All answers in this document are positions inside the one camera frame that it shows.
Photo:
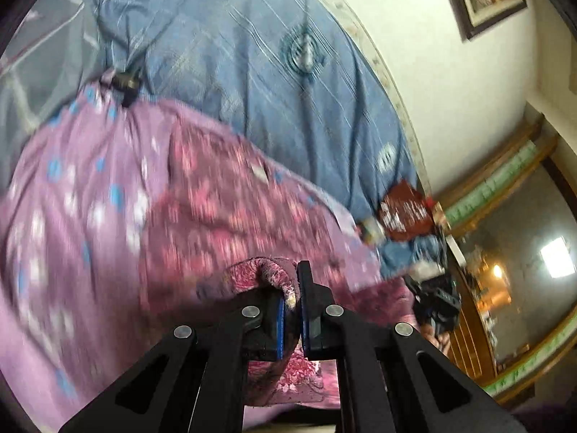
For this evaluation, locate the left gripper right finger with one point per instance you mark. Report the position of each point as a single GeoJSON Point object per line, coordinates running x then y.
{"type": "Point", "coordinates": [390, 379]}

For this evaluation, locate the dark red plastic bag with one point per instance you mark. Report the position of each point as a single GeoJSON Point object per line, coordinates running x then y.
{"type": "Point", "coordinates": [404, 214]}

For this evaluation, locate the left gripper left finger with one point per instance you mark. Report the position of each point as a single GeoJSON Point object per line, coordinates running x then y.
{"type": "Point", "coordinates": [194, 379]}

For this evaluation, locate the blue plaid quilt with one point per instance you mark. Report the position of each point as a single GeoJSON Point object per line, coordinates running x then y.
{"type": "Point", "coordinates": [297, 78]}

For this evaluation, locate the person's right hand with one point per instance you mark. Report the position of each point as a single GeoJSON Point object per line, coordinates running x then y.
{"type": "Point", "coordinates": [440, 341]}

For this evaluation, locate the purple floral bed sheet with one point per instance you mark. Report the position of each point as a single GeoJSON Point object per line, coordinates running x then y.
{"type": "Point", "coordinates": [72, 224]}

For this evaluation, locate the maroon floral patterned garment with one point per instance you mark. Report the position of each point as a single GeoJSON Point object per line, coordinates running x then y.
{"type": "Point", "coordinates": [231, 220]}

